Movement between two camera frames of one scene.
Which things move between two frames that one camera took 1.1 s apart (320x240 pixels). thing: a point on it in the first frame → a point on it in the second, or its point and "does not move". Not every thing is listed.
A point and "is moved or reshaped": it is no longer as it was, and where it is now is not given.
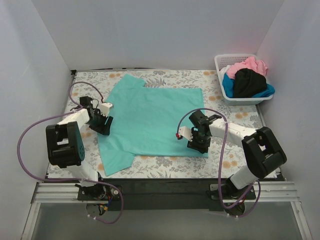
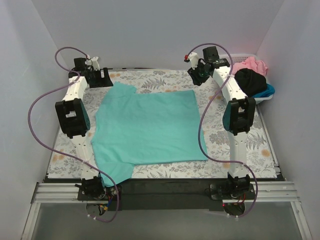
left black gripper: (101, 125) → (100, 78)
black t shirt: (248, 83) does not move
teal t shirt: (146, 122) is moved or reshaped
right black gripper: (198, 144) → (197, 75)
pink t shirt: (250, 62) does not move
